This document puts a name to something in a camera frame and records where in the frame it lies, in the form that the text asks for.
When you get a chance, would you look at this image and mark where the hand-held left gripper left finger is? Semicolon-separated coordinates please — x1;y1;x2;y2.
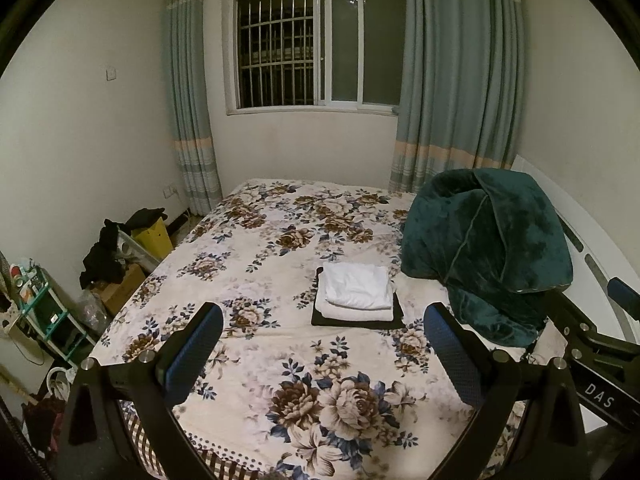
50;301;224;480

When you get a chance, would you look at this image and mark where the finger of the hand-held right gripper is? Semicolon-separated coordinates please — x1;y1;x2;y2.
541;290;613;356
606;277;640;322

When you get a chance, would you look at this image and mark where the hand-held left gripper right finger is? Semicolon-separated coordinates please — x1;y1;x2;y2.
423;301;587;480

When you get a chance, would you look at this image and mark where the white t-shirt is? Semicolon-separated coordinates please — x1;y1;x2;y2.
322;261;396;310

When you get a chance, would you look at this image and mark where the black clothes heap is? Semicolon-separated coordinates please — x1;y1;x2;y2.
80;207;168;291

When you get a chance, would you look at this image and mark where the white bed headboard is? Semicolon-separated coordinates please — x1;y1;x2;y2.
510;154;640;346

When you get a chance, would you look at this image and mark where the cardboard box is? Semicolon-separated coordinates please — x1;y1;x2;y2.
102;265;147;316

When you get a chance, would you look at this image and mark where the folded black cloth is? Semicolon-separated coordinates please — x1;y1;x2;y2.
311;267;405;331

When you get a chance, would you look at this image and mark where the clear plastic bag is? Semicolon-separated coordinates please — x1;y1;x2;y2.
77;290;109;333

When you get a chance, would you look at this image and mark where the folded white cloth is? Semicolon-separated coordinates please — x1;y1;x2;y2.
314;267;395;321

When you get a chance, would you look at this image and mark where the dark green plush blanket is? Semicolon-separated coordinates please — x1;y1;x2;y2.
400;167;574;348

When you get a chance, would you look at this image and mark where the clear plastic crate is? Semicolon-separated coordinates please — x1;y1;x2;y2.
117;232;163;272

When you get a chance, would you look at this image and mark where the yellow box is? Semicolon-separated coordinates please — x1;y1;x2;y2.
131;220;175;263

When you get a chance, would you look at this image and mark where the bed with floral sheet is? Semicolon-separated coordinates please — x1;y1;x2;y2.
97;177;551;480

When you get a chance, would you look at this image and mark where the green storage rack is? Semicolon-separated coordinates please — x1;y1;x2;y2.
10;265;96;361

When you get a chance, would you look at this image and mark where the dark red bag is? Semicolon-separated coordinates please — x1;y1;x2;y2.
22;395;66;453

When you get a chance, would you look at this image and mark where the teal striped curtain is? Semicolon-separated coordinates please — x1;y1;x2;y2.
159;0;223;216
389;0;526;196

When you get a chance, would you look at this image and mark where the barred window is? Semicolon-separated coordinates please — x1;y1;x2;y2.
225;0;407;117

